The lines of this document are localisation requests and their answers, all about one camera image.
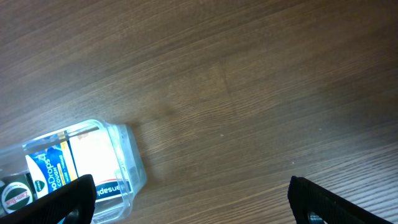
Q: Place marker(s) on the blue yellow VapoDrops box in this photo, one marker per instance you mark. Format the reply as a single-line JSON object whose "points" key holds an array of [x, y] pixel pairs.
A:
{"points": [[51, 168]]}

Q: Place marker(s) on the green round-label small box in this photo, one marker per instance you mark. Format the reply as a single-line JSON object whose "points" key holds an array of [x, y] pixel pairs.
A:
{"points": [[16, 192]]}

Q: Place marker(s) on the clear plastic container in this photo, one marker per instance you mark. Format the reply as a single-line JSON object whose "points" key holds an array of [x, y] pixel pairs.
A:
{"points": [[13, 162]]}

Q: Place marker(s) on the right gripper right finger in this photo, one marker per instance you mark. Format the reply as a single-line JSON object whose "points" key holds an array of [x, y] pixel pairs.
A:
{"points": [[311, 203]]}

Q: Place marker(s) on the white orange medicine box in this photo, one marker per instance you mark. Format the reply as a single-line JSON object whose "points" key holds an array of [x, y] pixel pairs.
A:
{"points": [[94, 153]]}

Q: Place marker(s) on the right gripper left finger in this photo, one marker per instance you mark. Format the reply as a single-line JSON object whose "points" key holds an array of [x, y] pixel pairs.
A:
{"points": [[72, 203]]}

